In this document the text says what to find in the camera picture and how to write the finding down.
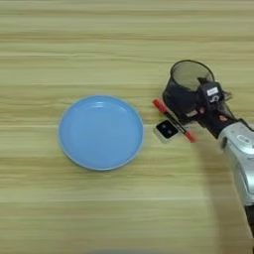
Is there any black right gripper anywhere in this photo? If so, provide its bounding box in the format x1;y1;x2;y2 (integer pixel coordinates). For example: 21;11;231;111
181;77;240;139

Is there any black mesh pen cup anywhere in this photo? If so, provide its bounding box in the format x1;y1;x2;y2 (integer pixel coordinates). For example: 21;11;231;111
162;59;216;117

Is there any small black white square box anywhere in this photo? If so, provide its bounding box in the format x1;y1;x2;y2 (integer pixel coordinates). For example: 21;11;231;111
153;119;181;144

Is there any black box with white label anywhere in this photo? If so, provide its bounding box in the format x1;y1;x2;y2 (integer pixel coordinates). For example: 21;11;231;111
197;81;226;107

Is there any red and black marker pen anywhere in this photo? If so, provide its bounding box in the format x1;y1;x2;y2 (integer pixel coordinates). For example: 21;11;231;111
152;98;196;144

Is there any round blue plate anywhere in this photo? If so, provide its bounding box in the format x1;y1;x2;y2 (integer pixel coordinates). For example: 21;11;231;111
58;94;145;172

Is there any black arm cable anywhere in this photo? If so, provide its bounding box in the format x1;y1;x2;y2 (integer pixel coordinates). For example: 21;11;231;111
235;117;254;131

